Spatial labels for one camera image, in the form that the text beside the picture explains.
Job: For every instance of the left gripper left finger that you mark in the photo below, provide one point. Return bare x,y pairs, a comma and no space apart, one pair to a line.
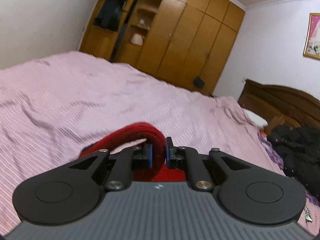
142,156

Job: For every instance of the small black hanging pouch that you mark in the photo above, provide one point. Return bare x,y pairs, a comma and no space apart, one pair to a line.
198,82

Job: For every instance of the purple patterned cloth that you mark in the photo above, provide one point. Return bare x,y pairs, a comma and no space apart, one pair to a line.
276,158

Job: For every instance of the black clothes pile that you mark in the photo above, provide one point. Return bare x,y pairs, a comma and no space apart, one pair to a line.
299,150

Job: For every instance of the red knitted sweater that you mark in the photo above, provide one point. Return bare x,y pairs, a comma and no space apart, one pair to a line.
140,130

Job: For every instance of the white pillow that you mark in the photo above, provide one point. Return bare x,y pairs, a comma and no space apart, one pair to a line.
260,122

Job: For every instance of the gold framed wall picture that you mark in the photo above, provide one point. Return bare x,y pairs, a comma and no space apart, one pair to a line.
311,48

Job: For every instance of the white pink shelf container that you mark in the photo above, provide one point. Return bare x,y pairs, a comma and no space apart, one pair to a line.
137,39

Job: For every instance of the pink checked bed sheet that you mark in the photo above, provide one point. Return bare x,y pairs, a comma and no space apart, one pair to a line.
52,108

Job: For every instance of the brown wooden wardrobe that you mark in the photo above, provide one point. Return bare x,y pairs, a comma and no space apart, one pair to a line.
182,39

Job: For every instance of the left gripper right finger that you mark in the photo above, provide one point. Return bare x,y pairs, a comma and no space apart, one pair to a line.
174,155

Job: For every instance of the dark hanging garment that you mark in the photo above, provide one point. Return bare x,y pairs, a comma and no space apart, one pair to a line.
110,14

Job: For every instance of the dark wooden headboard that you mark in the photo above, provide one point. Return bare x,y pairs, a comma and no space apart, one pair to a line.
280,105

